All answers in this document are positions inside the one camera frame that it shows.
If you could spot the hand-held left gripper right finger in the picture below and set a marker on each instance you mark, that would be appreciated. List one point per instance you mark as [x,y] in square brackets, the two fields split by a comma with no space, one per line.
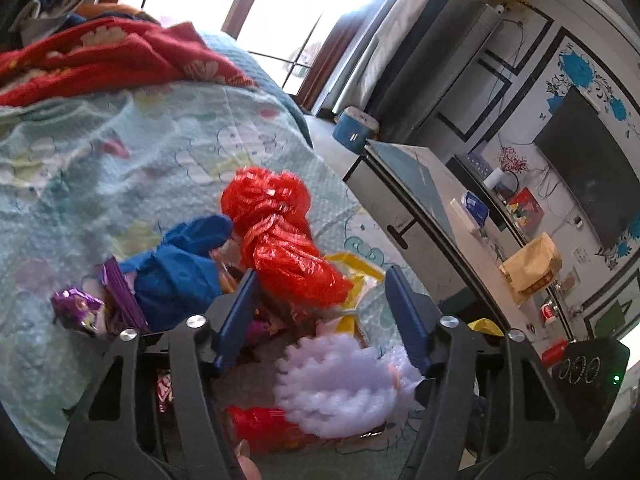
[405,310]

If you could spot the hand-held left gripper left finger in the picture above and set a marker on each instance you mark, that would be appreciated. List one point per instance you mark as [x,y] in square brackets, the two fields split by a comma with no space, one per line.
[240,305]

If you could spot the pink orange snack wrapper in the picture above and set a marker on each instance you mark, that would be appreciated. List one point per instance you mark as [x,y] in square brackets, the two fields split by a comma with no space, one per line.
[227,265]

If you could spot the blue plastic bag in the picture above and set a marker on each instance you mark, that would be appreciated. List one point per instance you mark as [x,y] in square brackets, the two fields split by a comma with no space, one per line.
[175,275]

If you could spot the yellow snack wrapper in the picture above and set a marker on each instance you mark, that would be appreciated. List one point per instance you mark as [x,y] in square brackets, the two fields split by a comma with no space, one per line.
[350,262]

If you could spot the red plastic bag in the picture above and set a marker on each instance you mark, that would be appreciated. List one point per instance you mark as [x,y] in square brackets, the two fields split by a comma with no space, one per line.
[280,240]

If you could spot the yellow round bin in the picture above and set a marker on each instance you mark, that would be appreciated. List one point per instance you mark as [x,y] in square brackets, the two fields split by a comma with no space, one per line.
[484,327]

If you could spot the white foam fruit net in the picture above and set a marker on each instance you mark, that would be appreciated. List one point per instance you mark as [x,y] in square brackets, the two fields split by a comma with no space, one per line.
[335,385]

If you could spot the purple snack packet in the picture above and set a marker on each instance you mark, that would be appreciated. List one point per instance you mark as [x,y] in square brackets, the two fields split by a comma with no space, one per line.
[120,295]

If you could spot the red snack wrapper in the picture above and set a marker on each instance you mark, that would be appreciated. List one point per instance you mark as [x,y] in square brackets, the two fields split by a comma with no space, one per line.
[260,425]

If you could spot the purple snack wrapper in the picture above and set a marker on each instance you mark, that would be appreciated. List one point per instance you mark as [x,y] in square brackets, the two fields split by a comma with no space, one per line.
[77,307]

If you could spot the person's left hand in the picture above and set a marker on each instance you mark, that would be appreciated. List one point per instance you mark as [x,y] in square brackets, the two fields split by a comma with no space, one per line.
[247,462]

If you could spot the red bottle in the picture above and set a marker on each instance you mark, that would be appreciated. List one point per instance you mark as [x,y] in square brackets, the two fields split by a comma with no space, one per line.
[555,353]

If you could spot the green container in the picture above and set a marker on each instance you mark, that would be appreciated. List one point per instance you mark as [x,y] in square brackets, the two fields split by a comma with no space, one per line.
[612,320]

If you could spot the red drink can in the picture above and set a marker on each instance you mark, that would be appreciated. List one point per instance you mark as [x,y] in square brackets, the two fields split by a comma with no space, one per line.
[551,311]

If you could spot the white coffee table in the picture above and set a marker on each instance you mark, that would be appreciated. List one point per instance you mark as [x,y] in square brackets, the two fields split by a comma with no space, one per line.
[475,260]

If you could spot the yellow paper bag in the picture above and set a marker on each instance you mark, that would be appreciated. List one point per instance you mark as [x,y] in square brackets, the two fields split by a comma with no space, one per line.
[532,270]

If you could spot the blue box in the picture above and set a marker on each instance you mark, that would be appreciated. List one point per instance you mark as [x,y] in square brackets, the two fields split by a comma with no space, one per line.
[475,207]

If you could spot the dark television stand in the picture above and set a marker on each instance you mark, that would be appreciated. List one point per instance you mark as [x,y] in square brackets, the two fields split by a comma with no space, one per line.
[465,170]

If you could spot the red colourful box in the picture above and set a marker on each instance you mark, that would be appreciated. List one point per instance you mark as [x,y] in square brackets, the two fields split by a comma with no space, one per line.
[526,210]

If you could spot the white vase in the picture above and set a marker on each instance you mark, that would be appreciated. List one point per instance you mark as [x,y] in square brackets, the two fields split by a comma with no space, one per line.
[493,178]

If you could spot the light blue printed bedsheet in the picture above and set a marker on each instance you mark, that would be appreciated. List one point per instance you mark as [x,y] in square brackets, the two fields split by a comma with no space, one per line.
[100,185]

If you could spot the blue bucket with white lid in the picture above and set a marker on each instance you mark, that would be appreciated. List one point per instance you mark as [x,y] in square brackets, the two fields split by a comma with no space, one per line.
[355,130]

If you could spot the black television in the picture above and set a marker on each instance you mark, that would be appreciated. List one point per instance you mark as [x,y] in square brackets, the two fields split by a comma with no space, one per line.
[590,170]

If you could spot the blue quilted bed cover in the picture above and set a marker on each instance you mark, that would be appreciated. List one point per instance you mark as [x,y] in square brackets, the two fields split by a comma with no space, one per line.
[260,75]

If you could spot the standing air conditioner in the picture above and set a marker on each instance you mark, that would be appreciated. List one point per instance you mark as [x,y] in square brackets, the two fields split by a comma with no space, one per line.
[460,70]

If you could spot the grey curtain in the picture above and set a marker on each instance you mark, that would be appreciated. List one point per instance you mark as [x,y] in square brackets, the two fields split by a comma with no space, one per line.
[390,50]

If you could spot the red flowered blanket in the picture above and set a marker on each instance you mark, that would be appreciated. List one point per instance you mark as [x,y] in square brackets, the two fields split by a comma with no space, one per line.
[100,60]

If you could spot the large window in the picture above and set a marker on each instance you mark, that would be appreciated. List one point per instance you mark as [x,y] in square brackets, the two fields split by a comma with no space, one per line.
[250,0]

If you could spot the orange cushion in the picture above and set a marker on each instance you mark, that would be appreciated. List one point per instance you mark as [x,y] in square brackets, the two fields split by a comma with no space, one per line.
[115,11]

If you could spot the pile of clothes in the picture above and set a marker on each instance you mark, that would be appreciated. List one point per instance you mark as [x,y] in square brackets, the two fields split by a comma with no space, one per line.
[42,17]

